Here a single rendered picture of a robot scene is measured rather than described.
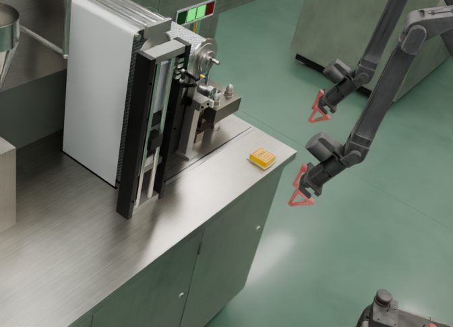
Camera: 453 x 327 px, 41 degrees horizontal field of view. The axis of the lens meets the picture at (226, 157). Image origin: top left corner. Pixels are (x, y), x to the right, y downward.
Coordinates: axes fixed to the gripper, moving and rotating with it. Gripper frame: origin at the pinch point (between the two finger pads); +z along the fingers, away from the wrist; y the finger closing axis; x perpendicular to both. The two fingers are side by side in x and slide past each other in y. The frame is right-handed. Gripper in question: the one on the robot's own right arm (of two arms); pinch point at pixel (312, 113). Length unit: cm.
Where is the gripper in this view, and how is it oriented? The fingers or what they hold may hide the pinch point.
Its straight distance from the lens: 225.7
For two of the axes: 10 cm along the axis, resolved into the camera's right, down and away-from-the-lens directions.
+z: -6.5, 5.4, 5.4
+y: -2.3, 5.4, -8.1
